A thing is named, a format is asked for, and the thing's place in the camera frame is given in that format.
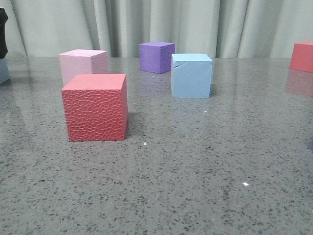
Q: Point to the light blue cracked foam block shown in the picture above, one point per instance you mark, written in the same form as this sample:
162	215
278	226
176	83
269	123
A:
191	75

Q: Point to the purple foam block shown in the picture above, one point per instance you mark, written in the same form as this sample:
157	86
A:
156	57

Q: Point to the grey curtain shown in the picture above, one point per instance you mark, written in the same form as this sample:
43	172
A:
219	28

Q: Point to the pink foam block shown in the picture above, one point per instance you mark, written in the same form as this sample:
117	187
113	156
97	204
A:
83	61

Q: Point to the red foam block far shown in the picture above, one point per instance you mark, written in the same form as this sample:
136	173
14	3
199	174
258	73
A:
302	56

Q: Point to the red textured foam block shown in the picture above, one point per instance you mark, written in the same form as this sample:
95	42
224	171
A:
96	107

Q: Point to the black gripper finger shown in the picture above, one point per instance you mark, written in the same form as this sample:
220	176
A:
3	46

